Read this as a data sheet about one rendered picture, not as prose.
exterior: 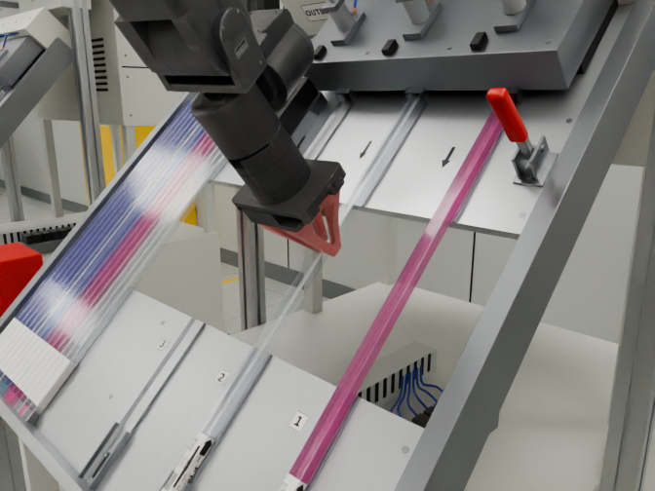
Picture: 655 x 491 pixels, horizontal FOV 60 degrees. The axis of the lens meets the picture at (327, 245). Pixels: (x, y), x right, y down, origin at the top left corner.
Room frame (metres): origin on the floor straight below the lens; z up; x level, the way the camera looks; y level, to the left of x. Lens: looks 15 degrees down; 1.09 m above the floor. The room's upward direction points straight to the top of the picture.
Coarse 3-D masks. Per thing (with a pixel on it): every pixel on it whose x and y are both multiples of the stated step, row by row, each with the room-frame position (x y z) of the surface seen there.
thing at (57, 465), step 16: (0, 400) 0.61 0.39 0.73; (16, 416) 0.57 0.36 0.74; (16, 432) 0.55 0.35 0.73; (32, 432) 0.55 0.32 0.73; (32, 448) 0.52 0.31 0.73; (48, 448) 0.52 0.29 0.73; (48, 464) 0.49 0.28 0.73; (64, 464) 0.50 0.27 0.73; (64, 480) 0.47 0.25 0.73; (80, 480) 0.47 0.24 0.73
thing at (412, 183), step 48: (384, 96) 0.71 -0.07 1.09; (432, 96) 0.67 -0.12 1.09; (480, 96) 0.62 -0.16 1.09; (528, 96) 0.59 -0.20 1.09; (576, 96) 0.55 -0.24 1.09; (336, 144) 0.69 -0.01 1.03; (432, 144) 0.60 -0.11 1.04; (384, 192) 0.58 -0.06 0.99; (432, 192) 0.55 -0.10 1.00; (480, 192) 0.52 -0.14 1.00; (528, 192) 0.49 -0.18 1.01
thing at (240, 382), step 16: (416, 96) 0.66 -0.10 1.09; (416, 112) 0.65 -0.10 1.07; (400, 128) 0.63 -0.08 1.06; (384, 144) 0.63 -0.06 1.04; (384, 160) 0.61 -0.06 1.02; (368, 176) 0.60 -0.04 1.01; (352, 192) 0.59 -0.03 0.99; (352, 208) 0.58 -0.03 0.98; (320, 256) 0.54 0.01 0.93; (304, 272) 0.54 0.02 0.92; (304, 288) 0.53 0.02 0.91; (288, 304) 0.52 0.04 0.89; (272, 320) 0.51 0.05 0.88; (288, 320) 0.51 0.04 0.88; (272, 336) 0.50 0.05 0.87; (256, 352) 0.49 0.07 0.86; (240, 368) 0.48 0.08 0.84; (256, 368) 0.48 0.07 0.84; (240, 384) 0.47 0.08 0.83; (224, 400) 0.46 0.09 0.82; (224, 416) 0.46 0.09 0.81; (208, 432) 0.45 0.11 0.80
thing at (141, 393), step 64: (128, 320) 0.64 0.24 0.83; (192, 320) 0.58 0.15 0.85; (64, 384) 0.61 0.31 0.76; (128, 384) 0.56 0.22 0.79; (192, 384) 0.51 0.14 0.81; (256, 384) 0.47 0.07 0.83; (320, 384) 0.44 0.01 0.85; (64, 448) 0.53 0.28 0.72; (128, 448) 0.49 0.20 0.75; (256, 448) 0.42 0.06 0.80; (384, 448) 0.37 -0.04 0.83
